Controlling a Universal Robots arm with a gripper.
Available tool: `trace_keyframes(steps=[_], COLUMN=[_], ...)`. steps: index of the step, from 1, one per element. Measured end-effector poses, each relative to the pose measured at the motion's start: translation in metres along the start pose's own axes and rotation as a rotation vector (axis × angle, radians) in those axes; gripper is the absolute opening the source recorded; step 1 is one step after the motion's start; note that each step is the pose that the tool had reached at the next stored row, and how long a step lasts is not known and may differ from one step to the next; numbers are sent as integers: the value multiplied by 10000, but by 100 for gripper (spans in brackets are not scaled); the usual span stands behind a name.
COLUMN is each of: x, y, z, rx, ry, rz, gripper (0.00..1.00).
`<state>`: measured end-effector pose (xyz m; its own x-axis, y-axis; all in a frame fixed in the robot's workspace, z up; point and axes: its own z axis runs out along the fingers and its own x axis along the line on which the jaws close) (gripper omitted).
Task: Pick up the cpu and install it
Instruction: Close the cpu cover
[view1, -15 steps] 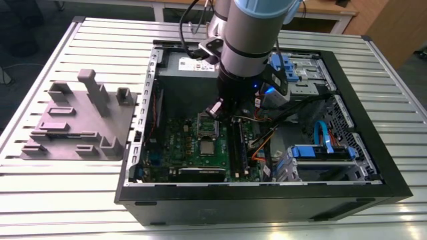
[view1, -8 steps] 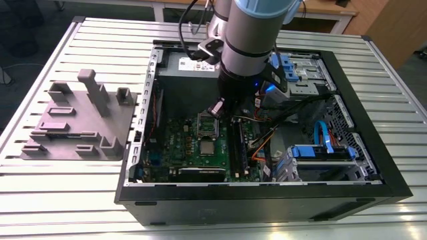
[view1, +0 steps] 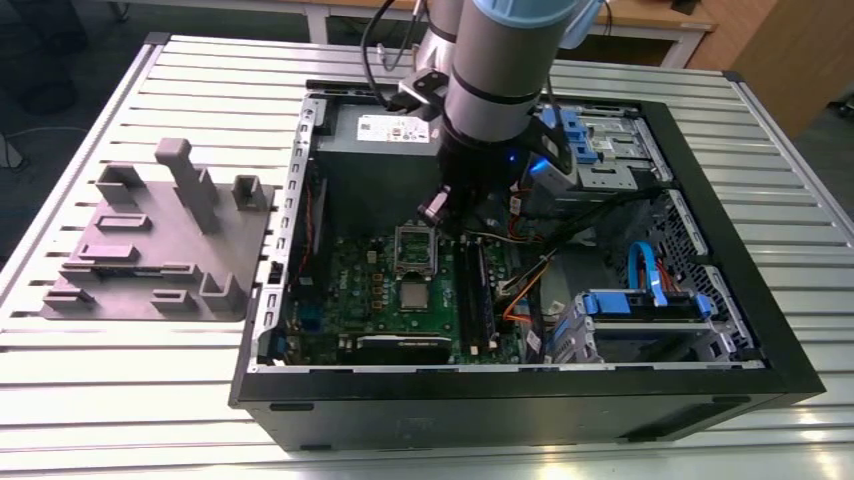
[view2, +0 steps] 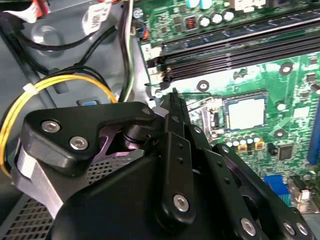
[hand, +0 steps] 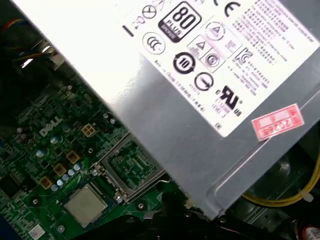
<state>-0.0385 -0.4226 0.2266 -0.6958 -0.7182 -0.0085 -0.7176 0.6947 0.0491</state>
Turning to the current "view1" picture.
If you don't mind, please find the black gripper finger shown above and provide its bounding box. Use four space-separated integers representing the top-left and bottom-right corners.
415 183 457 234

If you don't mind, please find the metal socket cover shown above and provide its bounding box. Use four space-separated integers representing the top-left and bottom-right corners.
394 224 441 279

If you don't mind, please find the silver CPU chip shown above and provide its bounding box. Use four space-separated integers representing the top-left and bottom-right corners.
399 282 434 312

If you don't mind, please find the grey power supply unit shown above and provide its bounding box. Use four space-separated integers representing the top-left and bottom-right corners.
311 103 447 236

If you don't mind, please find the blue drive carrier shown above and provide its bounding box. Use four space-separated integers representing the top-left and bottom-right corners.
541 107 601 165

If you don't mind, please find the green motherboard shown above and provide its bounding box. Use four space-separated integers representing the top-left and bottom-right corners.
276 232 529 366

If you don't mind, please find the black RAM stick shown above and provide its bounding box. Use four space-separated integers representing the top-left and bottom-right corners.
470 237 501 347

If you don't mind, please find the silver drive cage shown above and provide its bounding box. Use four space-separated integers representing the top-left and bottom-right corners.
533 102 673 216

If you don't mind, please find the black graphics card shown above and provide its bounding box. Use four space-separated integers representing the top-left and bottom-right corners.
337 333 453 365

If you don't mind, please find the hard disk in blue carrier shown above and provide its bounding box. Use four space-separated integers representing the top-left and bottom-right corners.
577 289 713 324

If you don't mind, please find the grey parts rack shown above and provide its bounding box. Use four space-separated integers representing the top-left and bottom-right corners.
38 137 279 322

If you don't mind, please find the black PC case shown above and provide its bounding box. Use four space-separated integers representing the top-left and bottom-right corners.
228 77 828 451

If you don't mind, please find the green RAM stick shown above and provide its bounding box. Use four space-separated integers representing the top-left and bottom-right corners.
91 268 167 279

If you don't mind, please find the silver disk bay cage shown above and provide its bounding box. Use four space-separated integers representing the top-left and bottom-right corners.
546 289 762 366

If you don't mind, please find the wooden cabinet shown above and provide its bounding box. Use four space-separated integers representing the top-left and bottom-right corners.
686 0 854 139

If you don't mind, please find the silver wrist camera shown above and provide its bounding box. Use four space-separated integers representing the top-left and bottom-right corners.
523 107 581 194
397 68 450 122

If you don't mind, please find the black cable bundle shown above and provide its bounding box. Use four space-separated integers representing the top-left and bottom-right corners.
497 189 659 296

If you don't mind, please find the orange wire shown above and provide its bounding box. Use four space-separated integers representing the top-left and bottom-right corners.
501 269 555 331

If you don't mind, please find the grey-tipped hanging cable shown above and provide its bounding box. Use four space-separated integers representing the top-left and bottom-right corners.
373 29 419 74

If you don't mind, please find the black camera cable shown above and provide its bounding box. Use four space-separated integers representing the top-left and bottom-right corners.
358 0 429 112

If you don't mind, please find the blue flat cable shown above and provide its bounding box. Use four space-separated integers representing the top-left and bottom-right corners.
543 299 579 364

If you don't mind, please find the light blue SATA cable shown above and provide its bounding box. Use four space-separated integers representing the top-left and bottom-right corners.
627 240 669 307

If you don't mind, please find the wooden desk white frame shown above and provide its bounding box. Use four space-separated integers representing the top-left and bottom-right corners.
303 0 721 69

